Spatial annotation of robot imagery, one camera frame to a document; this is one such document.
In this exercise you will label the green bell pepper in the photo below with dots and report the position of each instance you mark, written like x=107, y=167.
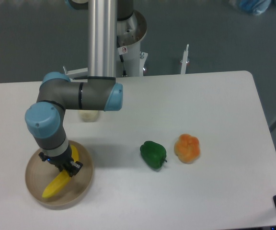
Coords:
x=153, y=154

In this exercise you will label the blue plastic bag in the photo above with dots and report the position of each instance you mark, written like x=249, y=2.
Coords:
x=251, y=7

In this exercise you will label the orange bell pepper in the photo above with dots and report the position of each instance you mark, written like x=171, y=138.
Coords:
x=187, y=148

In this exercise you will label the yellow banana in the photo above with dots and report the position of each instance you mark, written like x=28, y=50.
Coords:
x=61, y=180

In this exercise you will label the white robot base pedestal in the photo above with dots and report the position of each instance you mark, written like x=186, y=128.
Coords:
x=130, y=59

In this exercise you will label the white upright post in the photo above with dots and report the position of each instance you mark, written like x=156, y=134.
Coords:
x=185, y=60

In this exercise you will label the white pear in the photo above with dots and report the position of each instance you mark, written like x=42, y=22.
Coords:
x=88, y=115

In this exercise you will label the white metal bracket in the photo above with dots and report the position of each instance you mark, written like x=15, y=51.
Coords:
x=76, y=74

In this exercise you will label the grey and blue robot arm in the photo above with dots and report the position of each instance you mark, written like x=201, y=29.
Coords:
x=101, y=92

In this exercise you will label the beige round plate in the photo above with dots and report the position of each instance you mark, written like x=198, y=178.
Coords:
x=39, y=174

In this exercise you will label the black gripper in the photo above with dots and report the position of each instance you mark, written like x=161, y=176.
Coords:
x=64, y=162

